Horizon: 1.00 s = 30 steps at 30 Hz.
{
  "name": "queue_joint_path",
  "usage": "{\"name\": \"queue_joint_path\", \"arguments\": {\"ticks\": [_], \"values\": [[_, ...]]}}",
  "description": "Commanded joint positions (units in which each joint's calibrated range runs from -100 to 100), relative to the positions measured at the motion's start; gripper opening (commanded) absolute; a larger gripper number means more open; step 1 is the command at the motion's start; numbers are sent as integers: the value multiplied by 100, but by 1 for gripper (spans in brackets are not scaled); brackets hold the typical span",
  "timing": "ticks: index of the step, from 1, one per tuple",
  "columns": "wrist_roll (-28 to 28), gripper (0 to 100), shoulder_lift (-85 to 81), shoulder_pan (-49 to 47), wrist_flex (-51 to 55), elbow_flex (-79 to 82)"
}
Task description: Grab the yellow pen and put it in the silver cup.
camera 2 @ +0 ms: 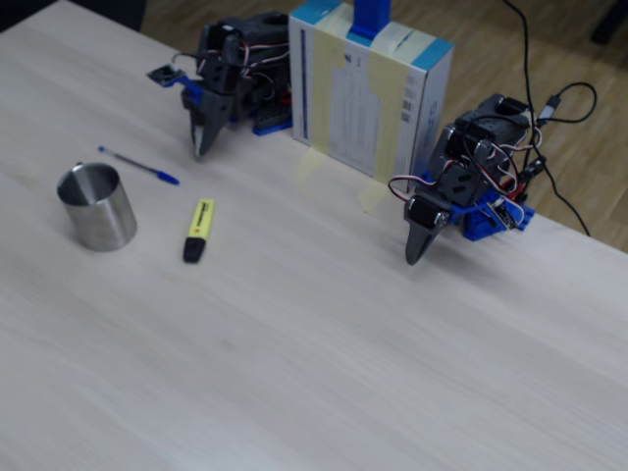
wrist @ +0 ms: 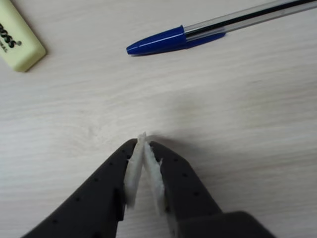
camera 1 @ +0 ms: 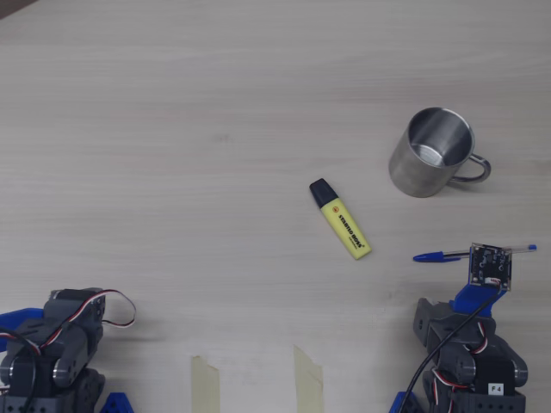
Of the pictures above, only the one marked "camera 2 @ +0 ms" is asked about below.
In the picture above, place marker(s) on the blue arm base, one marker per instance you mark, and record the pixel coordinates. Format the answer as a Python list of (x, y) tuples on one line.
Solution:
[(473, 229), (270, 130)]

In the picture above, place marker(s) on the yellow highlighter pen black cap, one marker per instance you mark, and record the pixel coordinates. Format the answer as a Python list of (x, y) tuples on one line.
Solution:
[(201, 221)]

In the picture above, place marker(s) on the beige masking tape strip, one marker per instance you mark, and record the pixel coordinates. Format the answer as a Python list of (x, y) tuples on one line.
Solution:
[(309, 169), (373, 196)]

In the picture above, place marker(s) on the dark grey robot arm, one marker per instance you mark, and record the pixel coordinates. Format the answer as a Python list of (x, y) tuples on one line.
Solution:
[(490, 122), (260, 29)]

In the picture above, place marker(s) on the black furniture leg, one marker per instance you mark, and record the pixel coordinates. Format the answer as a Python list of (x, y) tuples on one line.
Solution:
[(611, 22)]

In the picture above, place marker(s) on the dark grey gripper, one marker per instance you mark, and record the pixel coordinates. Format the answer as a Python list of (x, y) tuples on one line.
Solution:
[(212, 114), (424, 216)]

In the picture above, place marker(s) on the white and blue cardboard box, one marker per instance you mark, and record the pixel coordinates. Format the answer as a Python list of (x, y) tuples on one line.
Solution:
[(353, 98)]

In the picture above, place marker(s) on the blue camera post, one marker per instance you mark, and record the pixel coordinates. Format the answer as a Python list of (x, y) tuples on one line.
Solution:
[(370, 19)]

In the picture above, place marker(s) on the blue ballpoint pen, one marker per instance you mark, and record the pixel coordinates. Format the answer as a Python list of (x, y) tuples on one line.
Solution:
[(164, 175)]

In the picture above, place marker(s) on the silver metal cup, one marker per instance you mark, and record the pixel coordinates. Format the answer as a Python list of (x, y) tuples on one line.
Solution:
[(98, 221)]

